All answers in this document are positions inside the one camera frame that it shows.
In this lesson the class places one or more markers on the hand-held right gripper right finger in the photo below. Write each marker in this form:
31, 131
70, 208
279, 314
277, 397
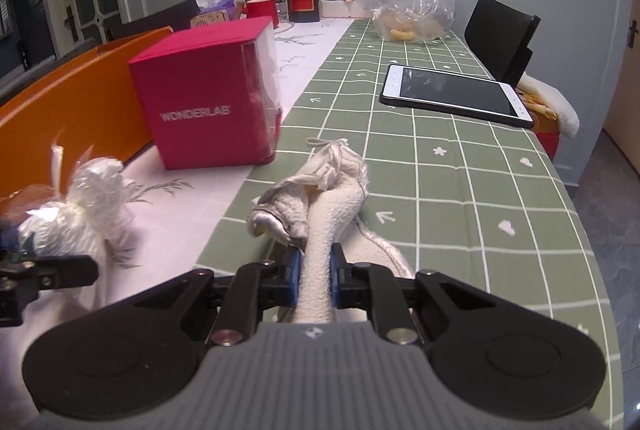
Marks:
335, 282

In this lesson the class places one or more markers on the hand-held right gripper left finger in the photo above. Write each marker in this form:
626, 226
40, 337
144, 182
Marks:
295, 277

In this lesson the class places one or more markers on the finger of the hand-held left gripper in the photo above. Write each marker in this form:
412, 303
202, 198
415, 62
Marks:
7, 241
60, 269

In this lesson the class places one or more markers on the white plastic-wrapped bundle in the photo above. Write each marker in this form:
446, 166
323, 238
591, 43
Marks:
95, 205

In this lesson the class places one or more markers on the orange cardboard box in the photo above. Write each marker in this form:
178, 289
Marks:
75, 110

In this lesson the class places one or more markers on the green checked tablecloth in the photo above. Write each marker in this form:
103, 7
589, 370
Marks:
450, 190

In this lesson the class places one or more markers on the black chair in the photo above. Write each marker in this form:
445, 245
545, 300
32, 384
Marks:
500, 35
50, 60
165, 16

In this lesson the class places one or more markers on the white tablet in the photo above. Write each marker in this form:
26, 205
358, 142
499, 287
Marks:
450, 95

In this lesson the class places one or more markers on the pink cube box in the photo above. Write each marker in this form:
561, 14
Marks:
200, 75

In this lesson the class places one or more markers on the red stool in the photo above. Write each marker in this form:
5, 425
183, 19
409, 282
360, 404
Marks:
549, 144

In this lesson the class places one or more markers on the bread roll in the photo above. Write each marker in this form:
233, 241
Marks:
402, 34

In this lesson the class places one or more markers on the red mug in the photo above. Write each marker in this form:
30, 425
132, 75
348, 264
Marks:
260, 13

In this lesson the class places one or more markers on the white flat box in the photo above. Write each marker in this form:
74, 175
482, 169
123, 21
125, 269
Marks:
340, 9

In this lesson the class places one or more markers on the white towel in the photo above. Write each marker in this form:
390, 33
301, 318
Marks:
555, 103

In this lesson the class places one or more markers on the purple tissue box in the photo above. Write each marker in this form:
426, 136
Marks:
215, 0

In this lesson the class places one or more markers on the beige door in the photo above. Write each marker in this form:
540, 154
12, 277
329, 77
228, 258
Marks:
625, 110

